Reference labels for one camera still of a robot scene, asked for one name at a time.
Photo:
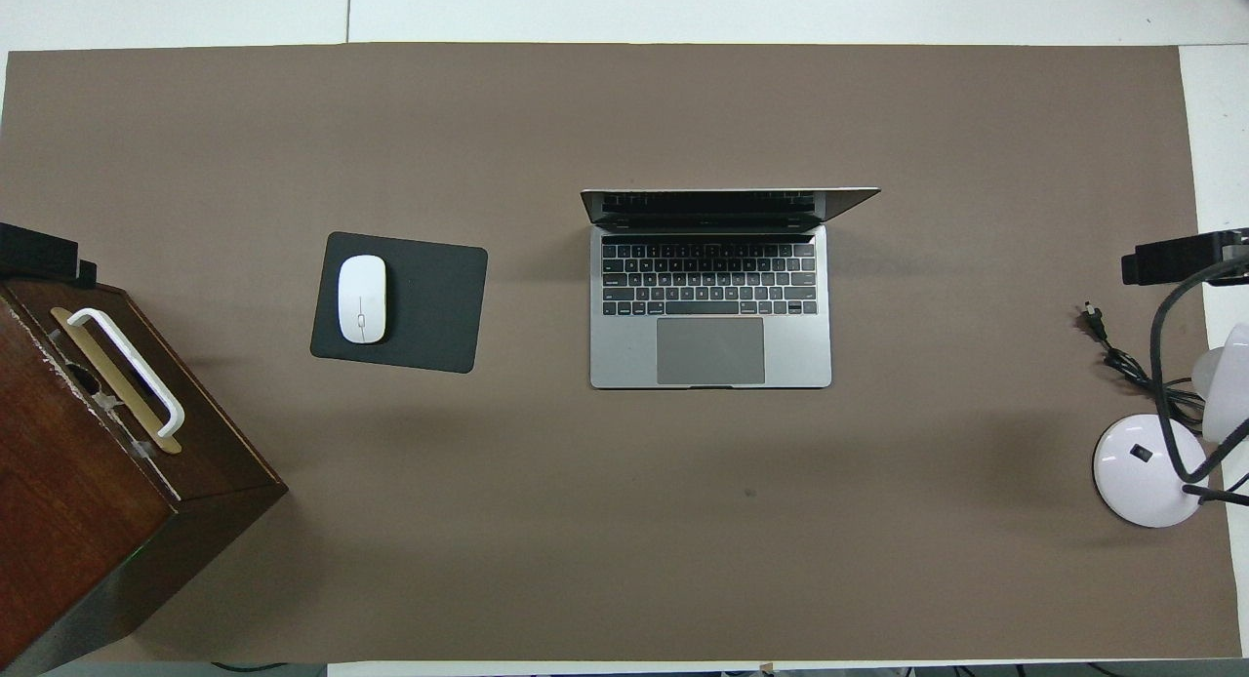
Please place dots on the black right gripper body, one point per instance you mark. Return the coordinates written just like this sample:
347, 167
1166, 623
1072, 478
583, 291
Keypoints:
1205, 258

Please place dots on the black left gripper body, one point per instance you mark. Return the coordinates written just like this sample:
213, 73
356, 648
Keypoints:
21, 250

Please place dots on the silver grey laptop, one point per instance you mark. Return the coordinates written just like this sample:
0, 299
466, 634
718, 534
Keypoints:
710, 350

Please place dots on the white desk lamp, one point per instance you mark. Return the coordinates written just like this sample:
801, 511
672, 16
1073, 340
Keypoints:
1132, 482

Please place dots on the dark brown wooden box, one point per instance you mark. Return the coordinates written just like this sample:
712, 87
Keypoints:
68, 521

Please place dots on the white computer mouse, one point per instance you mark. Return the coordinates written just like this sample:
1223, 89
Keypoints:
362, 297

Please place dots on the black mouse pad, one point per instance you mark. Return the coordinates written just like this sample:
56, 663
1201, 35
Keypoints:
429, 306

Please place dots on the brown table mat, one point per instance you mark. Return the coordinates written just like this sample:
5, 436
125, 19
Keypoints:
683, 521

